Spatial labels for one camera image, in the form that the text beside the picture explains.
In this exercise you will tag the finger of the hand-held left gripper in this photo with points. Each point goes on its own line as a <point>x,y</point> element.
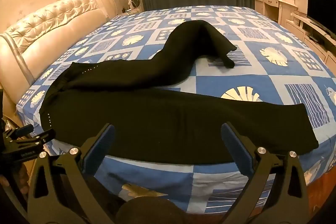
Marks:
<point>25,131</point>
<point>34,140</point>

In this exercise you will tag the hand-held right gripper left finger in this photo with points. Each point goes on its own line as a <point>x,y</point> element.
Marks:
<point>101,145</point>

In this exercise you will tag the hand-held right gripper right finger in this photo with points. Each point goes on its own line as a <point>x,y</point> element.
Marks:
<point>236,145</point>

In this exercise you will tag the black pants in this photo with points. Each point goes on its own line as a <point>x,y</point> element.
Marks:
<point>157,121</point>

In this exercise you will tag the blue patterned bed sheet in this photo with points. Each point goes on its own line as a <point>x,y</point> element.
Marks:
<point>262,74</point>

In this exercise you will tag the cream tufted headboard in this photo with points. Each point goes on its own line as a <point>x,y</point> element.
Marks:
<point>52,29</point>

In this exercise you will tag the white television cabinet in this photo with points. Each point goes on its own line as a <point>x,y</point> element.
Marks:
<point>312,32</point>

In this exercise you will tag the white dressing table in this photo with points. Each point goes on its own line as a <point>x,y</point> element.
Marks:
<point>273,7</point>

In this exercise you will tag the small white fan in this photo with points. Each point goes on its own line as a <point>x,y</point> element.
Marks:
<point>135,0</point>

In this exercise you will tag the black flat television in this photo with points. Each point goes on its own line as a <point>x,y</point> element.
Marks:
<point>319,8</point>

